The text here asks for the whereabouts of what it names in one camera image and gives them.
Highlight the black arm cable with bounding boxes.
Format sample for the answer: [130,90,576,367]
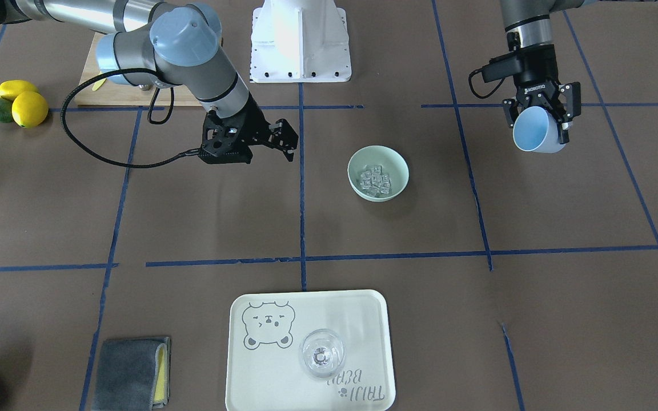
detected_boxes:
[61,68,204,169]
[468,68,507,104]

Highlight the grey folded cloth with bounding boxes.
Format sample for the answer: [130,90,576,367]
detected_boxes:
[91,336,171,410]

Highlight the wooden cutting board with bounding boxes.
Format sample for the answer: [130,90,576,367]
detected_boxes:
[74,33,200,107]

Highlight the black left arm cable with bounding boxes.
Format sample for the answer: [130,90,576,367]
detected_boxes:
[468,68,507,104]

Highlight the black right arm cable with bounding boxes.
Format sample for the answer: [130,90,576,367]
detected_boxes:
[61,68,204,169]

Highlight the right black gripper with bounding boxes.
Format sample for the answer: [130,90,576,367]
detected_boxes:
[199,94,299,166]

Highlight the clear wine glass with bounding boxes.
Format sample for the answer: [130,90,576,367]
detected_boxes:
[300,328,346,379]

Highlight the yellow plastic knife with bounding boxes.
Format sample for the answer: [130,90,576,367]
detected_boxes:
[91,78,107,91]

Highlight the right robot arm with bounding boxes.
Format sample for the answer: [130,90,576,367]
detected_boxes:
[0,1,299,169]

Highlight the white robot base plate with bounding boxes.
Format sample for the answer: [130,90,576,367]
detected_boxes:
[249,1,352,83]

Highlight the whole yellow lemon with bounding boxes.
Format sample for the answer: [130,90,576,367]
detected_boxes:
[11,91,49,128]

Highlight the cream bear tray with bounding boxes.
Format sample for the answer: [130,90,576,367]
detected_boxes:
[225,289,396,410]

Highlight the clear ice cubes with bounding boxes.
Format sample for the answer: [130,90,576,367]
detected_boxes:
[358,164,392,198]

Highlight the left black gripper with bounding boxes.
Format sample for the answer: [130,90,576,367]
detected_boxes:
[482,45,581,145]

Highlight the green bowl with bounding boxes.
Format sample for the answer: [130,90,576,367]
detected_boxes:
[347,145,410,202]

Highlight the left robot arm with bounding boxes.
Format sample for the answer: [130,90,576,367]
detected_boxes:
[468,1,592,154]

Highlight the light blue plastic cup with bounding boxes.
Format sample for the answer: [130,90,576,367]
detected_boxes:
[512,106,565,154]

